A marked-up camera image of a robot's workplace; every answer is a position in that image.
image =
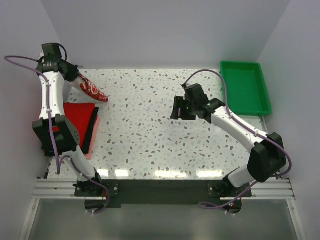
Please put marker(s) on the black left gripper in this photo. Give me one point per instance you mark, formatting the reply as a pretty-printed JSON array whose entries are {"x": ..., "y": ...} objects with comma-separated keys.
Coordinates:
[{"x": 74, "y": 72}]

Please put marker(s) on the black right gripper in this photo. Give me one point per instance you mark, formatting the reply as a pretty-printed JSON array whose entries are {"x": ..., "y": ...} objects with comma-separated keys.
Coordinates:
[{"x": 179, "y": 103}]

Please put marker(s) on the white t shirt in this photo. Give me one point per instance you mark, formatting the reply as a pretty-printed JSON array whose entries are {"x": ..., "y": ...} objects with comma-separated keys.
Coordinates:
[{"x": 84, "y": 85}]

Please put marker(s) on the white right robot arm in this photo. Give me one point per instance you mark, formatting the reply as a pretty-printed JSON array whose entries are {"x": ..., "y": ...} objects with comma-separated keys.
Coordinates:
[{"x": 266, "y": 156}]

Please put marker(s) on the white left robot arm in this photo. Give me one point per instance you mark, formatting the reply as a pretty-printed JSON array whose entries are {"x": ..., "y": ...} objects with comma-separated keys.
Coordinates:
[{"x": 55, "y": 131}]

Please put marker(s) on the red folded t shirt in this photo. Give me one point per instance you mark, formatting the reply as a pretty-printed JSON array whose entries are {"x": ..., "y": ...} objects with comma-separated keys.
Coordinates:
[{"x": 82, "y": 116}]

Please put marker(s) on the green plastic tray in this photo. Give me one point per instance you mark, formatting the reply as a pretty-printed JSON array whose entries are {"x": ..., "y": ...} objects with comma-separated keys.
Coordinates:
[{"x": 247, "y": 93}]

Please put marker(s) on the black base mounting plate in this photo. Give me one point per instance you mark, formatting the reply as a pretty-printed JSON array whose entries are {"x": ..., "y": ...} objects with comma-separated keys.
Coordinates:
[{"x": 116, "y": 193}]

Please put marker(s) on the aluminium rail frame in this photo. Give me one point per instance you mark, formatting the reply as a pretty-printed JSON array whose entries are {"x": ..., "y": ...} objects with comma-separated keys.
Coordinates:
[{"x": 157, "y": 148}]

